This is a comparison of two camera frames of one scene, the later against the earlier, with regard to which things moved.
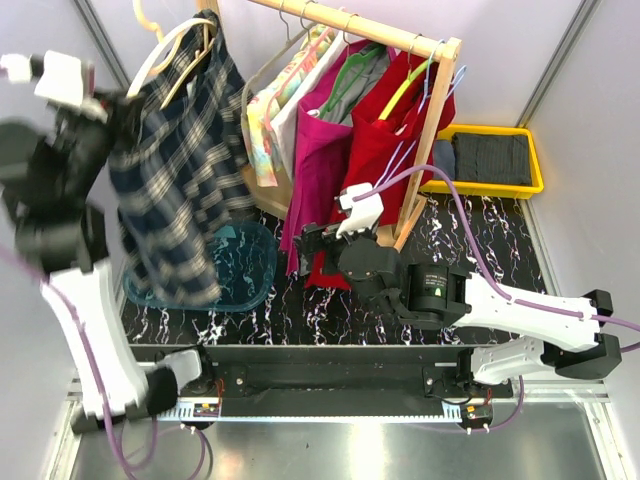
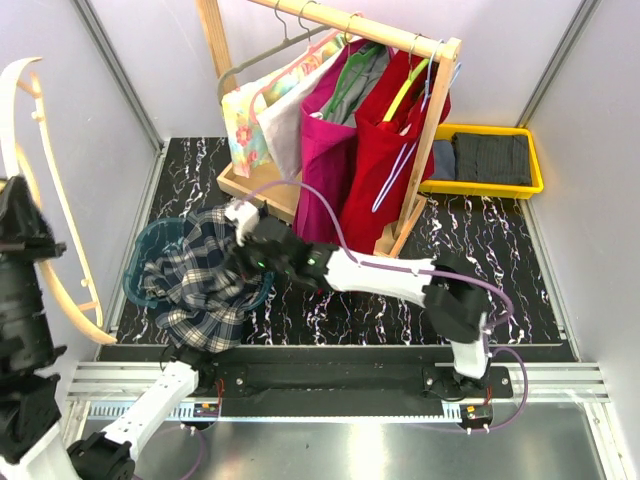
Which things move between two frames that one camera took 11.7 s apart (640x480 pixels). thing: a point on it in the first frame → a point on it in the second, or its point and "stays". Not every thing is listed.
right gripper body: x=334 y=243 → x=252 y=262
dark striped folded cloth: x=491 y=158 stays
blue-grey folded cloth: x=444 y=157 stays
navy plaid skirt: x=183 y=153 → x=210 y=296
